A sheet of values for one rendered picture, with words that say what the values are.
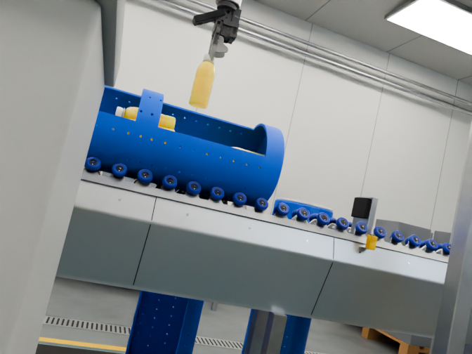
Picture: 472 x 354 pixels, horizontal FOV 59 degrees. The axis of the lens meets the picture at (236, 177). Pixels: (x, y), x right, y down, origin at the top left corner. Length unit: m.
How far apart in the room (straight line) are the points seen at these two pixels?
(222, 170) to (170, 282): 0.37
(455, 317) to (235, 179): 0.76
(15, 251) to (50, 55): 0.15
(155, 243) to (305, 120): 4.11
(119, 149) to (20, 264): 0.90
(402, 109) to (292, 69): 1.64
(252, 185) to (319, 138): 3.98
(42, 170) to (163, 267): 0.96
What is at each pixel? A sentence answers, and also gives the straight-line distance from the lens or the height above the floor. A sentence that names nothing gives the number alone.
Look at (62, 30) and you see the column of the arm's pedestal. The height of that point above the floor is 1.03.
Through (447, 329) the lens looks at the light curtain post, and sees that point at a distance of 1.45.
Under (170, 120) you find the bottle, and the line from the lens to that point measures 1.34.
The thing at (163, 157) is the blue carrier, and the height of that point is 1.03.
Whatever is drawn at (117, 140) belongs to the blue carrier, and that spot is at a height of 1.04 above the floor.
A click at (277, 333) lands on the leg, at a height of 0.57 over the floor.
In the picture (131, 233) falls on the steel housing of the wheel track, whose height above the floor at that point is 0.79.
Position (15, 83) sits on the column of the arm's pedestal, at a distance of 0.36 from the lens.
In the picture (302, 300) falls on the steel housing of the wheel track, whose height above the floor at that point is 0.68.
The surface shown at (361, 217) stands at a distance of 1.59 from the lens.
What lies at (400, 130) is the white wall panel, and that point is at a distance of 5.92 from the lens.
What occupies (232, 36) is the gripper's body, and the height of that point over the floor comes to 1.51.
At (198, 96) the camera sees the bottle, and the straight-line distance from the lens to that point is 1.46.
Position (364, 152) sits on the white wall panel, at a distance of 5.57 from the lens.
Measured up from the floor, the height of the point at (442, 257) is 0.93.
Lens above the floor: 0.92
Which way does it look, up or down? 5 degrees up
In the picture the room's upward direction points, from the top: 13 degrees clockwise
